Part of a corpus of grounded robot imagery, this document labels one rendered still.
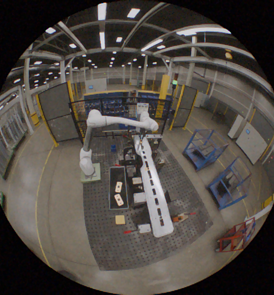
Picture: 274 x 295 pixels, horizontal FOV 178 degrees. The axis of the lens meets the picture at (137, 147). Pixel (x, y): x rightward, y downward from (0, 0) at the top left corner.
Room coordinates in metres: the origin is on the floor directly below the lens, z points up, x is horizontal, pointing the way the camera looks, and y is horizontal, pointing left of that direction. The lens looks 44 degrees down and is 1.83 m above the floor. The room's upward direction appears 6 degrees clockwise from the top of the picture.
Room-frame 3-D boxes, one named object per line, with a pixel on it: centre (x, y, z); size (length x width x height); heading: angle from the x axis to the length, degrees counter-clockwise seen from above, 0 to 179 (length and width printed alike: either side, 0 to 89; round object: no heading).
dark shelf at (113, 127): (1.37, 0.24, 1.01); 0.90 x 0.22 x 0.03; 103
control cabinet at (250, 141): (2.50, -7.99, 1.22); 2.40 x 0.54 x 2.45; 22
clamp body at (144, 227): (-0.08, -0.12, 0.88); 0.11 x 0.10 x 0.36; 103
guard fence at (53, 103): (1.78, 2.43, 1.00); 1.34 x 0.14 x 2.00; 111
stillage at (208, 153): (1.71, -2.22, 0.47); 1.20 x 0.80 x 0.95; 110
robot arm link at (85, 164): (0.51, 0.64, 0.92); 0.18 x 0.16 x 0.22; 33
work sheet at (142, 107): (1.55, -0.02, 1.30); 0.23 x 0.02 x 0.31; 103
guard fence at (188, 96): (3.43, -1.81, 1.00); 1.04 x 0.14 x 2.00; 111
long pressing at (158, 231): (0.52, -0.17, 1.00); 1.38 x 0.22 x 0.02; 13
